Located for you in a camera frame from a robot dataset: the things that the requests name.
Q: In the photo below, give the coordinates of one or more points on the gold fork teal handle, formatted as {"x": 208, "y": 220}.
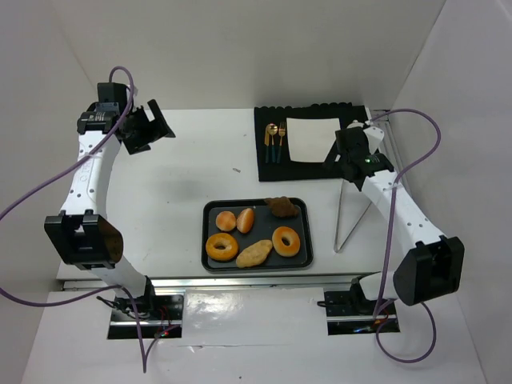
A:
{"x": 281, "y": 134}

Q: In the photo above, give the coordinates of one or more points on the aluminium side rail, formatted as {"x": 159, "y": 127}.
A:
{"x": 389, "y": 144}

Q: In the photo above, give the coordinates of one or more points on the round bun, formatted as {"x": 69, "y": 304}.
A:
{"x": 226, "y": 221}

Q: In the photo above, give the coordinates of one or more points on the orange bread roll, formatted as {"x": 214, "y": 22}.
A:
{"x": 245, "y": 220}

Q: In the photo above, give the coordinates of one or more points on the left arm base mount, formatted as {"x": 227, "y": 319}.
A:
{"x": 163, "y": 317}

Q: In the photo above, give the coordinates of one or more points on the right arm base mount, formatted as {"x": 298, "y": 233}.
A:
{"x": 348, "y": 312}

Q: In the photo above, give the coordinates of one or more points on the left orange bagel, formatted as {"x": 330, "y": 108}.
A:
{"x": 222, "y": 247}

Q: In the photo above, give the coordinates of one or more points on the gold spoon teal handle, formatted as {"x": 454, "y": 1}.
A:
{"x": 273, "y": 130}

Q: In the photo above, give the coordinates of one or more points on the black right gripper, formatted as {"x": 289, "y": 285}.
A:
{"x": 341, "y": 154}

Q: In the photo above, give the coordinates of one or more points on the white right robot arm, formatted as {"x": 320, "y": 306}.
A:
{"x": 431, "y": 264}

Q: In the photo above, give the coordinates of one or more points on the black placemat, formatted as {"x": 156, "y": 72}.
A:
{"x": 287, "y": 170}

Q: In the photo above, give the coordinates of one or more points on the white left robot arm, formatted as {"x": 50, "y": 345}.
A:
{"x": 80, "y": 233}

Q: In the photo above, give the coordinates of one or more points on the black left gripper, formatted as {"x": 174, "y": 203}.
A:
{"x": 143, "y": 128}

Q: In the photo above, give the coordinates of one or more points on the black baking tray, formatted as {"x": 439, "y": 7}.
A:
{"x": 263, "y": 228}

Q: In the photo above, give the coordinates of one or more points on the white cup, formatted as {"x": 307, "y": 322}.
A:
{"x": 356, "y": 125}

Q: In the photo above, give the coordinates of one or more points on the white square plate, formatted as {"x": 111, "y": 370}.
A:
{"x": 310, "y": 140}

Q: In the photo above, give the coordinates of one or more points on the right pale bagel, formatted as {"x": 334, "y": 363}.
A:
{"x": 286, "y": 242}

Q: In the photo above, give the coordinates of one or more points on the metal tongs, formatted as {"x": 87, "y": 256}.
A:
{"x": 352, "y": 206}

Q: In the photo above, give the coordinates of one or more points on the oblong tan bread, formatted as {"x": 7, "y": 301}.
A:
{"x": 255, "y": 254}

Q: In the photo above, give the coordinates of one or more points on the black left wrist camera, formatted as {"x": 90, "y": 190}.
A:
{"x": 113, "y": 93}

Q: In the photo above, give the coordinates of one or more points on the gold knife teal handle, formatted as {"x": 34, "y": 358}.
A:
{"x": 267, "y": 143}

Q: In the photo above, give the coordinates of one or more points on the dark brown croissant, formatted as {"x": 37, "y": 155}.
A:
{"x": 282, "y": 207}

